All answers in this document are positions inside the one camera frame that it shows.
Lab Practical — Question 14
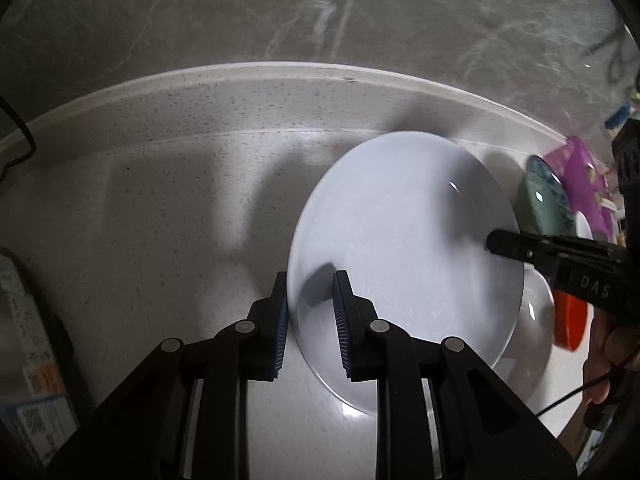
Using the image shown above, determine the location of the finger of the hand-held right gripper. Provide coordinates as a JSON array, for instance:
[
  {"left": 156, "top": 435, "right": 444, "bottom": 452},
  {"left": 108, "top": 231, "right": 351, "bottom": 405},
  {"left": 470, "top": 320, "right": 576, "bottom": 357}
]
[{"left": 485, "top": 228, "right": 628, "bottom": 273}]

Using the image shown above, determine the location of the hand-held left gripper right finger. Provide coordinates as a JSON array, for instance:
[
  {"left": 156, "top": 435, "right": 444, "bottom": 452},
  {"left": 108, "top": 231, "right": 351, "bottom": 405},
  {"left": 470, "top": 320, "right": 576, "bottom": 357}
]
[{"left": 332, "top": 270, "right": 581, "bottom": 480}]

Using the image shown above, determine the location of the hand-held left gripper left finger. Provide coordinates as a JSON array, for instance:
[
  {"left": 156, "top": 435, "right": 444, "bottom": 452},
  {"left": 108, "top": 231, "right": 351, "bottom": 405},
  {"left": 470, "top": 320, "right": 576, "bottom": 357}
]
[{"left": 47, "top": 271, "right": 291, "bottom": 480}]

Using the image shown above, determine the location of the orange bowl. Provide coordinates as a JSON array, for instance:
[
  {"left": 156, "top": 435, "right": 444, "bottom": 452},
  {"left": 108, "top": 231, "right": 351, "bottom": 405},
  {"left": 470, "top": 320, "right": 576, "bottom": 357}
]
[{"left": 552, "top": 290, "right": 594, "bottom": 352}]

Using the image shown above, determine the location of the blue patterned green plate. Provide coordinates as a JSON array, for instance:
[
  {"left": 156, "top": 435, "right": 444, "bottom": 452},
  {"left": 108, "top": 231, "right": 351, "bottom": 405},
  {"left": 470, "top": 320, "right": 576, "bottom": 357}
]
[{"left": 515, "top": 155, "right": 577, "bottom": 237}]

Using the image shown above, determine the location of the white bowl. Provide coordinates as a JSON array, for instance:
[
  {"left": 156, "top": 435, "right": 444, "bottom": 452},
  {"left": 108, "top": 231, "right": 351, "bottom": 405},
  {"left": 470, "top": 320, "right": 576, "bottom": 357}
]
[{"left": 492, "top": 267, "right": 557, "bottom": 370}]

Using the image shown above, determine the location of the large white plate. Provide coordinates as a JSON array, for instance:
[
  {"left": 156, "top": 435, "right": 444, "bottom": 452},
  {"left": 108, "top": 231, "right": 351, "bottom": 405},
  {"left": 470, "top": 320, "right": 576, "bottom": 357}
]
[{"left": 287, "top": 131, "right": 526, "bottom": 416}]

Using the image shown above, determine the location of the person's right hand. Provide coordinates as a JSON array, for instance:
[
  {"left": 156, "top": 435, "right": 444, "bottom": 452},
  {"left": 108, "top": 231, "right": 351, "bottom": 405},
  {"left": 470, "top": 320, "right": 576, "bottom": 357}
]
[{"left": 582, "top": 310, "right": 640, "bottom": 407}]

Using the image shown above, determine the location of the purple plastic container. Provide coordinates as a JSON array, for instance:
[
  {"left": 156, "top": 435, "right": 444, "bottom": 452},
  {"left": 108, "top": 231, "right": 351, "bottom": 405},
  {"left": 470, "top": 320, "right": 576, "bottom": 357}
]
[{"left": 542, "top": 136, "right": 619, "bottom": 240}]

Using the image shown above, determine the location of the blue sponge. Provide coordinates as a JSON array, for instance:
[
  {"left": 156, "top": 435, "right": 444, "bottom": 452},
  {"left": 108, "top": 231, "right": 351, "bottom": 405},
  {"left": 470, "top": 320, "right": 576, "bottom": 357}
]
[{"left": 602, "top": 102, "right": 634, "bottom": 134}]

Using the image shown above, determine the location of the printed cardboard box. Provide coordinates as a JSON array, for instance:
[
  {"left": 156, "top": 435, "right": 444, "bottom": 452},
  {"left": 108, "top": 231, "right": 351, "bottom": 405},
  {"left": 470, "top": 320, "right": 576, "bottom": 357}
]
[{"left": 0, "top": 247, "right": 82, "bottom": 467}]

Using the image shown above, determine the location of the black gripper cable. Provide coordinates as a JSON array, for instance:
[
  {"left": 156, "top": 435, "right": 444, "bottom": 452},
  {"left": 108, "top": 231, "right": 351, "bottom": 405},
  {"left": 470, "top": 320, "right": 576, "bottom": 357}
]
[{"left": 537, "top": 355, "right": 636, "bottom": 417}]

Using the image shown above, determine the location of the black wall cable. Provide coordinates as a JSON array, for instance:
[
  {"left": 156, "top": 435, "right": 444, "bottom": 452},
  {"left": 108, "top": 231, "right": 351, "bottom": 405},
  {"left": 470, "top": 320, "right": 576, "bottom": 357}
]
[{"left": 0, "top": 97, "right": 37, "bottom": 181}]

